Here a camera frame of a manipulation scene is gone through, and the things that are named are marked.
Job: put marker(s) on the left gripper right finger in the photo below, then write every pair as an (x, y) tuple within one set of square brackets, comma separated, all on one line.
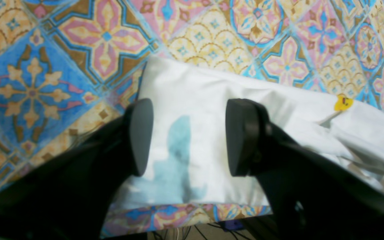
[(311, 197)]

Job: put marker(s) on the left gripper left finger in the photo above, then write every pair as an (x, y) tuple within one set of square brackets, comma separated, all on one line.
[(67, 198)]

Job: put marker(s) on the white printed T-shirt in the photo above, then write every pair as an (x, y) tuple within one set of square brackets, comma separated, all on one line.
[(188, 153)]

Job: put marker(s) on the patterned tile tablecloth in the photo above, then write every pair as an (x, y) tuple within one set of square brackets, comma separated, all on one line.
[(68, 67)]

